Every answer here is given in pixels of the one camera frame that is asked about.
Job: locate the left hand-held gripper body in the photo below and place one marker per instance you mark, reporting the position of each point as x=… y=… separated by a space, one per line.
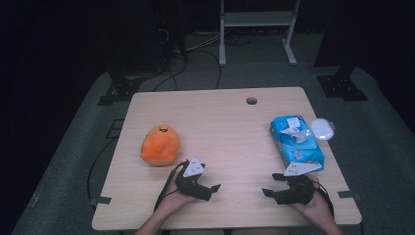
x=192 y=187

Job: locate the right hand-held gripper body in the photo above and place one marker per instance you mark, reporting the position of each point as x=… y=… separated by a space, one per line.
x=297 y=192

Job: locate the blue wet wipes pack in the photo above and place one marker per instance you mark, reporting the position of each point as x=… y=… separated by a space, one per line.
x=298 y=151

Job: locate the white wet wipe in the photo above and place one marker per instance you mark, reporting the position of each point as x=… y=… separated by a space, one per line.
x=293 y=133

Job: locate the orange plush toy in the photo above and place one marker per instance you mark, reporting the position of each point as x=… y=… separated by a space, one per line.
x=160 y=147

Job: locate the person's left hand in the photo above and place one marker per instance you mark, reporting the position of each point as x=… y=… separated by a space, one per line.
x=176 y=200

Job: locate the person's right hand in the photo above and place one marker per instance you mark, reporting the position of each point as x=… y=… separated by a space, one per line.
x=316 y=205

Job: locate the black tape piece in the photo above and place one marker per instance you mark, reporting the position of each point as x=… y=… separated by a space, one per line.
x=102 y=200
x=347 y=194

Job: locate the black stand base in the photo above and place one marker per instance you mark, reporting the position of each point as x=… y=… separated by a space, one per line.
x=341 y=86
x=122 y=89

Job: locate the white metal frame stand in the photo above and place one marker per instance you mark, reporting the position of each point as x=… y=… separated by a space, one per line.
x=254 y=19

